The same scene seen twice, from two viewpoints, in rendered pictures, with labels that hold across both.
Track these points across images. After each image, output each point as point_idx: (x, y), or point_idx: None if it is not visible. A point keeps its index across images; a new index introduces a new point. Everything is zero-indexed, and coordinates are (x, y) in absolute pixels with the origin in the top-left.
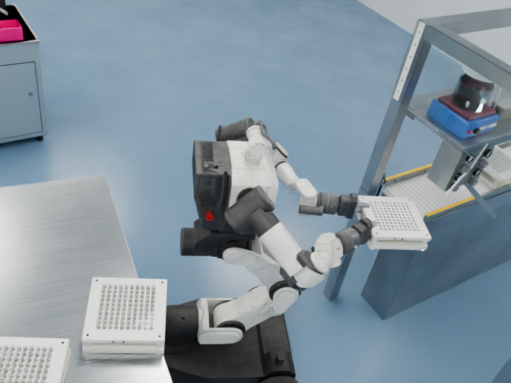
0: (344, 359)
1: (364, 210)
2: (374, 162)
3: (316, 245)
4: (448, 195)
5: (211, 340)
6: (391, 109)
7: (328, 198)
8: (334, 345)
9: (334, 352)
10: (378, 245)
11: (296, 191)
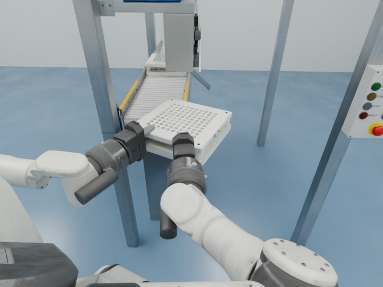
0: (194, 277)
1: (154, 134)
2: (101, 95)
3: (188, 225)
4: (170, 94)
5: None
6: (81, 13)
7: (106, 151)
8: (176, 275)
9: (183, 279)
10: (205, 156)
11: (47, 179)
